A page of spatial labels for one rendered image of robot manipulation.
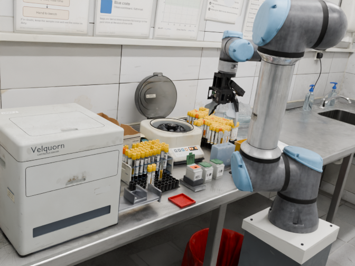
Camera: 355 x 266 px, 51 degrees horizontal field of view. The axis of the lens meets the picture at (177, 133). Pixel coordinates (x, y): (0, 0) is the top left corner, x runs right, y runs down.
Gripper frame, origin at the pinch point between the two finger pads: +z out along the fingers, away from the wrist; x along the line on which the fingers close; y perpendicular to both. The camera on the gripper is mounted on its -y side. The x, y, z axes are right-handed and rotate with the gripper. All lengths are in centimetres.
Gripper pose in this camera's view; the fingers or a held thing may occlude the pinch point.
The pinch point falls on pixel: (222, 121)
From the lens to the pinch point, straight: 150.7
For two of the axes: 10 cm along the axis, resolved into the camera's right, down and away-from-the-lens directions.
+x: 6.2, 3.2, -7.2
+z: -1.2, 9.4, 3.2
